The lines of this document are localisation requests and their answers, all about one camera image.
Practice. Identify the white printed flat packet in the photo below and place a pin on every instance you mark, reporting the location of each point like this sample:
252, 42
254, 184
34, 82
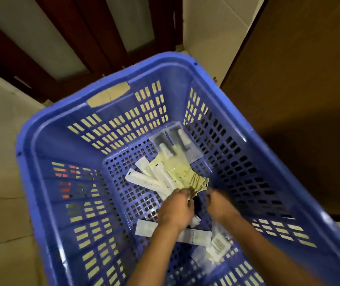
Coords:
218, 245

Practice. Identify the brown wooden door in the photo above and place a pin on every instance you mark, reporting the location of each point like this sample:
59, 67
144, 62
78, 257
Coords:
301, 86

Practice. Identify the person's right hand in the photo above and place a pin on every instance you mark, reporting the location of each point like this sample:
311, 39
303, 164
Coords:
222, 207

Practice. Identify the person's left forearm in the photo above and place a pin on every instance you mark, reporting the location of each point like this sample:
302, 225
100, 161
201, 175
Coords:
158, 256

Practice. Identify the blue plastic laundry basket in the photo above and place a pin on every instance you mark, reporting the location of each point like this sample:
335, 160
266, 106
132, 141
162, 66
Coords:
68, 145

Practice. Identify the person's right forearm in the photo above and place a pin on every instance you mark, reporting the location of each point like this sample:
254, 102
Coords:
265, 253

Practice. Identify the person's left hand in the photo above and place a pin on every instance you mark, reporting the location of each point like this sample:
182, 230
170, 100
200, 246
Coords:
174, 212

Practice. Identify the long white paper sachet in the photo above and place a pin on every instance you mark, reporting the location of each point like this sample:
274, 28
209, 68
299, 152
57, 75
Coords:
162, 175
146, 181
145, 228
144, 166
196, 237

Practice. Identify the person's left fingers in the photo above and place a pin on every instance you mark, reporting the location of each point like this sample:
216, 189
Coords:
185, 195

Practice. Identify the clear plastic flat packet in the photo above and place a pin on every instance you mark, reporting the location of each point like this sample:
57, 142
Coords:
202, 259

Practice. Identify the bundle of yellow paper packets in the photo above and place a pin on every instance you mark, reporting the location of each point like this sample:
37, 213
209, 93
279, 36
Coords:
182, 172

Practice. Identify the dark wooden door frame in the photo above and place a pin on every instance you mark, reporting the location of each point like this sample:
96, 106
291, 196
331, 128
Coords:
98, 41

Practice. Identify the person's right fingers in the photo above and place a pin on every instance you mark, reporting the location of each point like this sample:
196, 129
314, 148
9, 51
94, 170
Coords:
212, 195

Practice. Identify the clear pouch with white tube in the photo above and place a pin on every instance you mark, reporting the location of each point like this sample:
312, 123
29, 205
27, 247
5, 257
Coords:
185, 144

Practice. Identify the small white sachet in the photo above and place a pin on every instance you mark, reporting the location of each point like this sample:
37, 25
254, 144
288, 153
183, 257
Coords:
195, 221

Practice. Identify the clear pouch with dark bottle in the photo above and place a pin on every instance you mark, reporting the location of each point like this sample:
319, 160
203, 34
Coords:
161, 141

